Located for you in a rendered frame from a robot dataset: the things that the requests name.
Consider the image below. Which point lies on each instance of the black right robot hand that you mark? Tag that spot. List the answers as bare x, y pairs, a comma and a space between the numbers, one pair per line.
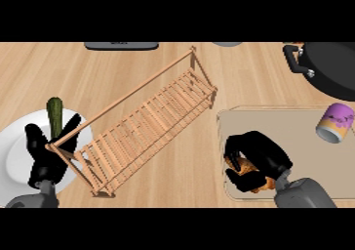
265, 154

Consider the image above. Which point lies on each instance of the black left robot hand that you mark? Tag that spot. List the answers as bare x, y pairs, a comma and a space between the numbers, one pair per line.
42, 161

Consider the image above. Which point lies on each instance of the golden brown croissant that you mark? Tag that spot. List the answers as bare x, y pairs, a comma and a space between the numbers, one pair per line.
244, 167

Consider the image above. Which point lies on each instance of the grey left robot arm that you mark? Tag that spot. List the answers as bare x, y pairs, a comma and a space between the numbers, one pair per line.
35, 197

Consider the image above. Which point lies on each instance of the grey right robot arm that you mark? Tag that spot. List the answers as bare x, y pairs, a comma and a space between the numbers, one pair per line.
303, 194

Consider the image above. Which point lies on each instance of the beige tray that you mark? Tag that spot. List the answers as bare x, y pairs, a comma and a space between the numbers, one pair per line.
300, 156

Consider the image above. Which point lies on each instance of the wooden tiered shelf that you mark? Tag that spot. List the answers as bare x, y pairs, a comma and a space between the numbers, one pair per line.
142, 125

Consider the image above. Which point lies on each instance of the white plate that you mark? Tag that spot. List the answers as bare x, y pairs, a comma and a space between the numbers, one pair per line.
14, 156

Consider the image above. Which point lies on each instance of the green cucumber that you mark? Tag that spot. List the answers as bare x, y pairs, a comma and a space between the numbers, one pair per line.
54, 115

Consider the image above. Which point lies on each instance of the purple and yellow can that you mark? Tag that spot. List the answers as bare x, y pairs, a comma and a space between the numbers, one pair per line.
336, 123

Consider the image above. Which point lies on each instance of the grey round object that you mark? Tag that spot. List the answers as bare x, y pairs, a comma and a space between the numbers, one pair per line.
227, 44

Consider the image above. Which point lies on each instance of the dark grey flat appliance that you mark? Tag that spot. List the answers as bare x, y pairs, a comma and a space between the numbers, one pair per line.
122, 45

